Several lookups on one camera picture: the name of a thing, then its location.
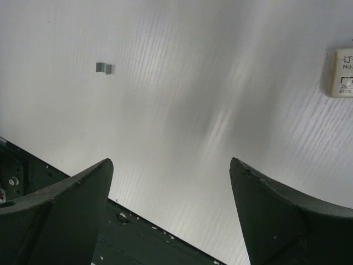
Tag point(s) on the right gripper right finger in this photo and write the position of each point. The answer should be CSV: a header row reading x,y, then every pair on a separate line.
x,y
281,225

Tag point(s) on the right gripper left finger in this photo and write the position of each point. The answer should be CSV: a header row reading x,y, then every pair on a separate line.
x,y
58,224

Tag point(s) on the small grey staple strip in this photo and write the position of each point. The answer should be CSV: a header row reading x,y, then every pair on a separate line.
x,y
104,68

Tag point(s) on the small white staple box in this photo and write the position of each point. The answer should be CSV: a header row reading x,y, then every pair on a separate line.
x,y
336,74

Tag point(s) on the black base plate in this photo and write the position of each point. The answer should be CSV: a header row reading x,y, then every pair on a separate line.
x,y
124,237

